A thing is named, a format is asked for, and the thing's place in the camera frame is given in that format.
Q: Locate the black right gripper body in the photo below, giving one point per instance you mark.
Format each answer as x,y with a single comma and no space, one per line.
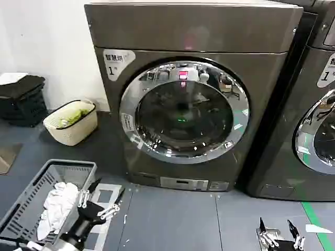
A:
285,248

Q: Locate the black plastic crate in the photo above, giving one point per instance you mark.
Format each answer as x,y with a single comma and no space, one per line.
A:
23,109

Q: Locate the green clothes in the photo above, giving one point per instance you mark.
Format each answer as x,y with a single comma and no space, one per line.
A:
76,113

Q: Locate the round glass dryer door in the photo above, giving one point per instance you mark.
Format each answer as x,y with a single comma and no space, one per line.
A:
183,112

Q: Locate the round chrome-rimmed dryer door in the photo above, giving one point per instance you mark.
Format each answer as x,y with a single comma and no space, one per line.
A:
320,136

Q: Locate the white paper sheet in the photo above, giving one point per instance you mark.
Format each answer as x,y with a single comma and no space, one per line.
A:
11,78

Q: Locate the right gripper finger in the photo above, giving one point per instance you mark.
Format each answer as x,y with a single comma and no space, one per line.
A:
297,235
265,235

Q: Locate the green floor tape strip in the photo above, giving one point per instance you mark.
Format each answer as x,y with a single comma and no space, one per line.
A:
315,217

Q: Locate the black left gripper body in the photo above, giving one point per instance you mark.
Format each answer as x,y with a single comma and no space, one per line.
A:
87,211

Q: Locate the grey slotted laundry basket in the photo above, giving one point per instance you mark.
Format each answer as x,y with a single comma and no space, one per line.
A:
28,198

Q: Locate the black folded cloth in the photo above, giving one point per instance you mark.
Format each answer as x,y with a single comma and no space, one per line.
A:
26,85

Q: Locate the white crumpled garment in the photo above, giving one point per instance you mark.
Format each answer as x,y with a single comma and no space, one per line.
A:
58,206

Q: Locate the grey dryer with number label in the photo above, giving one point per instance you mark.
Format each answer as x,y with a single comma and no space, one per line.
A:
183,34

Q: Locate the cream plastic laundry basket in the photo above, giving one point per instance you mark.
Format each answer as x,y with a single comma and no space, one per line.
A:
78,130

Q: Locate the grey dryer partly seen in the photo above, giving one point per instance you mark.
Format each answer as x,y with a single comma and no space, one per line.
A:
282,146

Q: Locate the brown floor mat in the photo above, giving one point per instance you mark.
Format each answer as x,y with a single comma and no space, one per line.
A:
9,157

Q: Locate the white pointed paper scrap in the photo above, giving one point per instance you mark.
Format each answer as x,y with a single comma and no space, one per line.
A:
318,228

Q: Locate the white square floor marker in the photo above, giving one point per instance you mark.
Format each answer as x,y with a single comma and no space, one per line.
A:
110,191

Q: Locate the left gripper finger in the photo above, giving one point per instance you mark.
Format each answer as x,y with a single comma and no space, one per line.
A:
110,209
86,194

